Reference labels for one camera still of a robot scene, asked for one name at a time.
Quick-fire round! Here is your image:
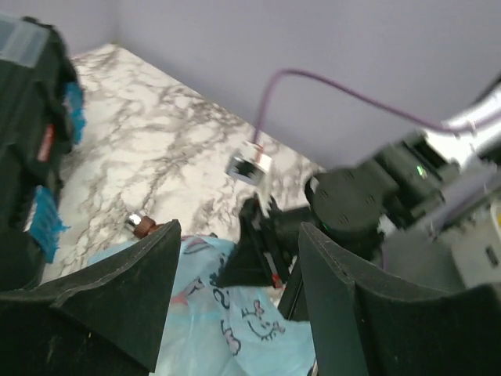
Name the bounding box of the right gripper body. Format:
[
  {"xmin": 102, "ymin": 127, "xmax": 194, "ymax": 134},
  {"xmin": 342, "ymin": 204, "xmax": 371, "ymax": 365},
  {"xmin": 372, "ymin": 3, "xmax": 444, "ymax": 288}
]
[{"xmin": 240, "ymin": 162, "xmax": 399, "ymax": 274}]

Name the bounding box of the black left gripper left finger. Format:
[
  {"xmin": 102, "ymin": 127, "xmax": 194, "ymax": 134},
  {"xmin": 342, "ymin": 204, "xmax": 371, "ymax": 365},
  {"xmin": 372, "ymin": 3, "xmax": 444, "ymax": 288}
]
[{"xmin": 1, "ymin": 220, "xmax": 181, "ymax": 372}]

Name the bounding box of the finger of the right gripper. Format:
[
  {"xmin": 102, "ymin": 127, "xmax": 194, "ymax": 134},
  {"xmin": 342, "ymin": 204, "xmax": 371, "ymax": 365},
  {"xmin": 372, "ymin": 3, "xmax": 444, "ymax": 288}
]
[
  {"xmin": 217, "ymin": 227, "xmax": 272, "ymax": 287},
  {"xmin": 278, "ymin": 258, "xmax": 309, "ymax": 322}
]

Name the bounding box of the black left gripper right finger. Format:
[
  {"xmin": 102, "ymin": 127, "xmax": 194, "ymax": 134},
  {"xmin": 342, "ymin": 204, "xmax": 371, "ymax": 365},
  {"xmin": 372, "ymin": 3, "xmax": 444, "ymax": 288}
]
[{"xmin": 298, "ymin": 223, "xmax": 500, "ymax": 375}]

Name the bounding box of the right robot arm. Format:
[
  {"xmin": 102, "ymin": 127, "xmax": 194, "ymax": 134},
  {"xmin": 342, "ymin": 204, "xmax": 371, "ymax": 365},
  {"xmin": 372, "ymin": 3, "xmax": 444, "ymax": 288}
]
[{"xmin": 215, "ymin": 81, "xmax": 500, "ymax": 375}]

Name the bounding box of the black plastic toolbox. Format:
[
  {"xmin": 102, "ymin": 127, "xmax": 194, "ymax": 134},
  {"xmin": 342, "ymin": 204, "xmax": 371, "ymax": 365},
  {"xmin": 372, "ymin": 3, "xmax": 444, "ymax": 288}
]
[{"xmin": 1, "ymin": 14, "xmax": 86, "ymax": 291}]

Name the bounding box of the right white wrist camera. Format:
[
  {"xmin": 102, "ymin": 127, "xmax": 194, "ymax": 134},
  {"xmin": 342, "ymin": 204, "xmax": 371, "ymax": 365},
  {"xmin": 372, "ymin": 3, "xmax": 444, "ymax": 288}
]
[{"xmin": 225, "ymin": 141, "xmax": 272, "ymax": 186}]

